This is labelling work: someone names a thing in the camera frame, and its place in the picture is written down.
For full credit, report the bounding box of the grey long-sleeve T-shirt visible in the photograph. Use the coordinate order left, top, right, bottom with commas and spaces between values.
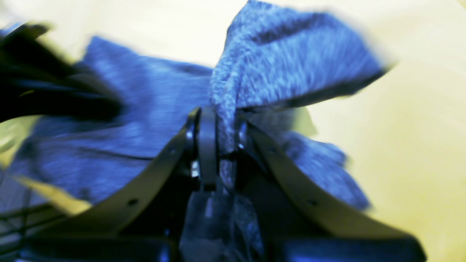
1, 0, 387, 262

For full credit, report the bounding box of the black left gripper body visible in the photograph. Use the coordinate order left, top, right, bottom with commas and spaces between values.
0, 24, 122, 122

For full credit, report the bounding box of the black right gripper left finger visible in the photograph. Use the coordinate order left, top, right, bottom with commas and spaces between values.
17, 107, 218, 262

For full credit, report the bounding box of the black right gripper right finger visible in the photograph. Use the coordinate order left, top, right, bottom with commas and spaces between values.
235, 115, 427, 262

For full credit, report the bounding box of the yellow table cloth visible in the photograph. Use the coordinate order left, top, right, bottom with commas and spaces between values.
1, 0, 465, 262

